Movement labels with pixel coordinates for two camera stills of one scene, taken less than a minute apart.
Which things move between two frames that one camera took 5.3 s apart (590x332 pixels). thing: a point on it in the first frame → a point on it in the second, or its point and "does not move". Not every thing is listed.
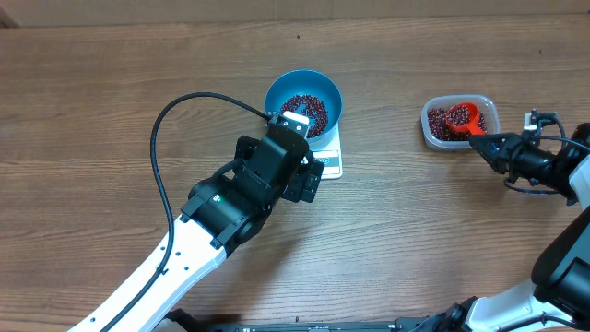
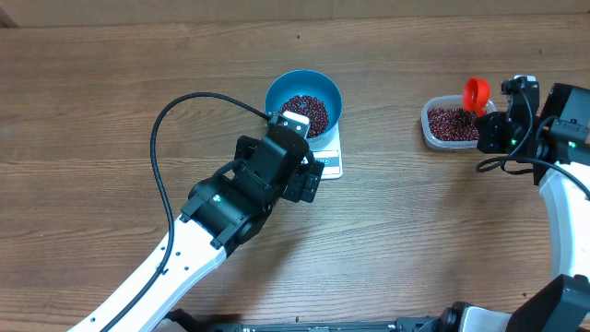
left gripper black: [306, 183] does not move
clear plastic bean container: [448, 121] does not move
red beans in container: [440, 129] does not move
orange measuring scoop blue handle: [465, 116] → [476, 94]
